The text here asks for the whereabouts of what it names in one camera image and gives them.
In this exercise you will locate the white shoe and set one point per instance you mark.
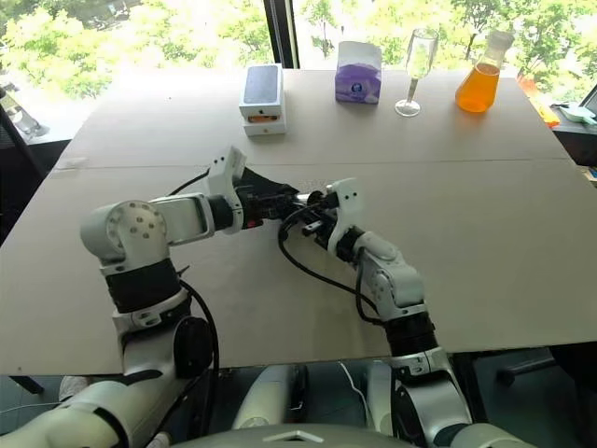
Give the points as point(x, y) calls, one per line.
point(72, 387)

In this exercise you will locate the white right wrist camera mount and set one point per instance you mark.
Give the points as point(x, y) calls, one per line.
point(346, 205)

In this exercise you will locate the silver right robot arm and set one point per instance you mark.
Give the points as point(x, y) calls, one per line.
point(396, 284)

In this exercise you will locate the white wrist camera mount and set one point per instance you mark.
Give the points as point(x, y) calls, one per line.
point(221, 182)
point(346, 205)

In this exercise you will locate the white box with orange label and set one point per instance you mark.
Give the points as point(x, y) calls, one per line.
point(265, 130)

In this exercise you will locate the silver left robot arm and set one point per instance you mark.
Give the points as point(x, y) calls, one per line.
point(140, 228)

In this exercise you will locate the black chair base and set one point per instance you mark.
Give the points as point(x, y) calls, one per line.
point(524, 366)

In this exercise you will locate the black side desk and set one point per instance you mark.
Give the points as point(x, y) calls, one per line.
point(578, 140)

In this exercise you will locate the black window frame post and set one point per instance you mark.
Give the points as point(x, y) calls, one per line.
point(280, 30)

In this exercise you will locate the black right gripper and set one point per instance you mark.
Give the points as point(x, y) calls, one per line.
point(321, 228)

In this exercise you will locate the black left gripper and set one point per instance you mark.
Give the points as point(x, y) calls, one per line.
point(256, 207)

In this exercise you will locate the teal plastic object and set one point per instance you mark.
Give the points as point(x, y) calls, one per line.
point(574, 113)

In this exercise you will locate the clear champagne glass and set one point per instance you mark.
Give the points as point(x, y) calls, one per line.
point(415, 65)

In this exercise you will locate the metal cup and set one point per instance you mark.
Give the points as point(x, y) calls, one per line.
point(304, 199)

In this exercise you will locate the grey robot chest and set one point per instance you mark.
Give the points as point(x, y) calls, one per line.
point(298, 436)

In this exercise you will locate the orange plastic object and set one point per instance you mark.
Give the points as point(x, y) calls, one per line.
point(546, 109)

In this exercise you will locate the white phone box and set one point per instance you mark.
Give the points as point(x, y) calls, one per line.
point(262, 93)

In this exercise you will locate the purple tissue box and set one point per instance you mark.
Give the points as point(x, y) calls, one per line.
point(358, 79)

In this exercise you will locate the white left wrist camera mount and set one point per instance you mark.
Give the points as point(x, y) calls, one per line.
point(221, 182)

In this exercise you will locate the glass flask with orange liquid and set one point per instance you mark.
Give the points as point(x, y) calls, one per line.
point(479, 86)

